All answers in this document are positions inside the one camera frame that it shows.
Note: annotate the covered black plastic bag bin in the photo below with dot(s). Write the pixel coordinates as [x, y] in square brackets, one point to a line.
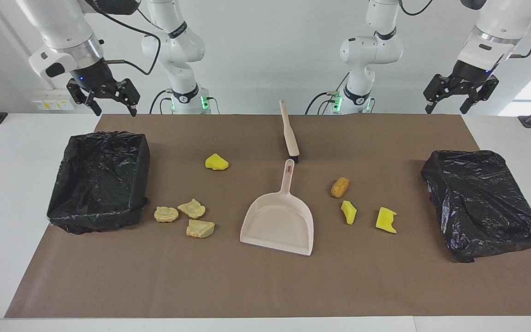
[482, 203]

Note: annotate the open bin with black liner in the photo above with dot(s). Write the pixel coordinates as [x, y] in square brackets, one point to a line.
[99, 184]

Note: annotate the narrow yellow green sponge piece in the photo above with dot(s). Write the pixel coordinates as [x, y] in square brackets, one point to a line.
[349, 213]

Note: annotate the pink plastic dustpan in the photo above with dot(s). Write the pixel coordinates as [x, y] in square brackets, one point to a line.
[279, 226]

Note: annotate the wide yellow green sponge piece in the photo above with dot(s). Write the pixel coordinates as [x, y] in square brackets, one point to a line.
[386, 219]

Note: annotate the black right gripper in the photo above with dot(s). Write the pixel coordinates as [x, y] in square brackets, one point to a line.
[95, 78]

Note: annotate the beige hand brush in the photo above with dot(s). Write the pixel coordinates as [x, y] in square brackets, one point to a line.
[289, 133]

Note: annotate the brown nugget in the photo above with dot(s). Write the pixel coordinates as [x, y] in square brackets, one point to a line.
[339, 187]

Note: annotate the lumpy yellow sponge piece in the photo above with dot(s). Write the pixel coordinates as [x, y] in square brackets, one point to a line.
[216, 162]

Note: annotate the white wall power outlet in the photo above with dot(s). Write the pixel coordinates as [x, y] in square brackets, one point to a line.
[56, 105]

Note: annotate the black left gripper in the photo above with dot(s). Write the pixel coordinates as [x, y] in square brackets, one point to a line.
[470, 76]

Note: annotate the brown table mat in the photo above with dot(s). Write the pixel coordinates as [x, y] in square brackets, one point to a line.
[265, 286]

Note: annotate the tan paper scrap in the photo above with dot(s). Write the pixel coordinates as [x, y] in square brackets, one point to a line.
[200, 228]
[191, 209]
[166, 214]

